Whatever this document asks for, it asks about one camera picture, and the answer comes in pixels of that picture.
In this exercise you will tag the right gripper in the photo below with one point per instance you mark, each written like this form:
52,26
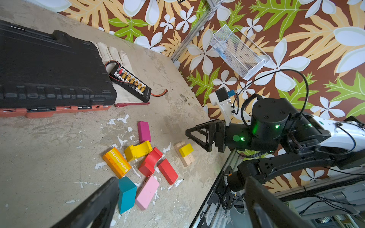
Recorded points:
233,136

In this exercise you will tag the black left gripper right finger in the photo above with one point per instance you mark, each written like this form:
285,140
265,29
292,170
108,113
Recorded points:
267,211

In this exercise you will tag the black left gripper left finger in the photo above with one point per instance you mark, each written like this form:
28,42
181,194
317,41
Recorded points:
96,211

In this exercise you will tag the yellow rectangular block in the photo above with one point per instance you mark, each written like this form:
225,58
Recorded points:
186,150

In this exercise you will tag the natural wood block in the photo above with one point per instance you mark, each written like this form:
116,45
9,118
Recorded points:
190,158
177,147

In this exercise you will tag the red rectangular block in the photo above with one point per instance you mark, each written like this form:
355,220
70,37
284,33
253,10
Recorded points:
168,171

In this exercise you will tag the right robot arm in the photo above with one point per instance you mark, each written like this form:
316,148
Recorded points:
309,141

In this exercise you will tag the teal block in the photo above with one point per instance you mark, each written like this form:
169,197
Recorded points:
127,194

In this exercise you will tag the orange supermarket block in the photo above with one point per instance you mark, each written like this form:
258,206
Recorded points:
118,164

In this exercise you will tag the pink block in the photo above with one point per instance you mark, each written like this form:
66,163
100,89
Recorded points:
147,193

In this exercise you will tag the magenta block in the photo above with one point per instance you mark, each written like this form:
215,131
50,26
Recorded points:
144,132

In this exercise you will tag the red arch block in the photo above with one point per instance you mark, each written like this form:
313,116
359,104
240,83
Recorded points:
147,168

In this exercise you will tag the yellow arch block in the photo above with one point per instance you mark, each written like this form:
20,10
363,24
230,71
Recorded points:
134,152

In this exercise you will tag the beige work glove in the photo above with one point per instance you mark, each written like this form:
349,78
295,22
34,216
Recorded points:
111,53

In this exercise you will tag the black charging board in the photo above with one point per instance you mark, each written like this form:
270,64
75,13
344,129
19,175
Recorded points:
130,90

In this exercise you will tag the black red tool case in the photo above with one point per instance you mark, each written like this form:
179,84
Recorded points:
43,74

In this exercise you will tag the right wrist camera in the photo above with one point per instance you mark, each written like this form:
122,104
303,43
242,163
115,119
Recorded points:
223,101

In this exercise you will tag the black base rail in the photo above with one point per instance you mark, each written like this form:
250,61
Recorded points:
217,205

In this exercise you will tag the white wire basket right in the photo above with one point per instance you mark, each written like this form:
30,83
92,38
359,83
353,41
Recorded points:
239,52

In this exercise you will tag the aluminium frame post right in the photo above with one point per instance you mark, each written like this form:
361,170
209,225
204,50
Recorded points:
213,7

